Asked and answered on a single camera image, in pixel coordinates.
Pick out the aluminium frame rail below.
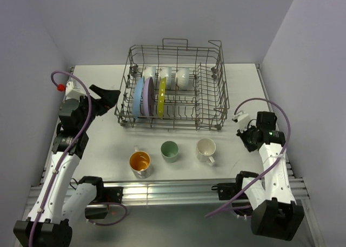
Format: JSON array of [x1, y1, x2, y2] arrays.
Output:
[[15, 176, 325, 247]]

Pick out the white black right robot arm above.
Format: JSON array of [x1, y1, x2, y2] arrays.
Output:
[[212, 111, 304, 241]]

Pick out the cream white mug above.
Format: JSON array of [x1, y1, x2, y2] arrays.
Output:
[[196, 138, 216, 166]]

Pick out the white bowl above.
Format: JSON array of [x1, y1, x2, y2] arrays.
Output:
[[142, 66, 156, 79], [175, 68, 189, 90], [158, 67, 172, 89]]

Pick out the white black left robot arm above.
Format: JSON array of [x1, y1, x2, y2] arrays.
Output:
[[14, 85, 121, 246]]

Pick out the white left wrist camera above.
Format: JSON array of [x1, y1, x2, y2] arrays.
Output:
[[57, 78, 86, 100]]

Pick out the green cup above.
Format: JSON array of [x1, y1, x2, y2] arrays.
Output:
[[161, 141, 179, 163]]

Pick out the floral mug orange inside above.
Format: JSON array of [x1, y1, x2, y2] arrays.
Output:
[[129, 145, 151, 179]]

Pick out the lilac plastic plate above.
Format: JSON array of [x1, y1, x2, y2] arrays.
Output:
[[143, 77, 155, 117]]

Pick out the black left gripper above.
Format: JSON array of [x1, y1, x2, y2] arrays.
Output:
[[77, 85, 120, 132]]

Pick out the blue plastic plate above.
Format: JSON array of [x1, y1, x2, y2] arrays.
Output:
[[132, 78, 144, 119]]

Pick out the grey wire dish rack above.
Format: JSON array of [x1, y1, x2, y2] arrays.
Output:
[[114, 38, 229, 130]]

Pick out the green polka-dot plate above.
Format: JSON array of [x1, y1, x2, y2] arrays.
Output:
[[157, 78, 167, 119]]

